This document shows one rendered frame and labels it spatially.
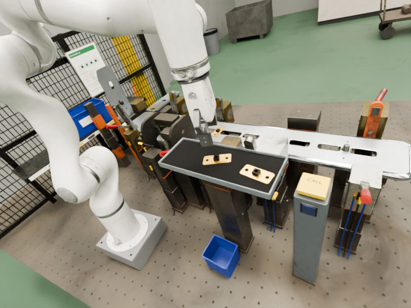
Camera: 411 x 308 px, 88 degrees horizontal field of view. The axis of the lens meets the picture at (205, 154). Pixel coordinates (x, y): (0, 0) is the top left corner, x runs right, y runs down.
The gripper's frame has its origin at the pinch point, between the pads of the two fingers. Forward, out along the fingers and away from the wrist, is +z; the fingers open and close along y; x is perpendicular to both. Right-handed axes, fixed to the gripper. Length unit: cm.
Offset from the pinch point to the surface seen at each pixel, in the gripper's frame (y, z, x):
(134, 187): 35, 56, 67
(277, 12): 905, 115, -113
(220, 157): 0.6, 9.8, -1.0
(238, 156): 0.4, 10.1, -6.4
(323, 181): -11.1, 10.1, -25.7
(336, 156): 14.0, 26.1, -37.1
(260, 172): -7.3, 9.4, -12.0
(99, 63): 98, -6, 91
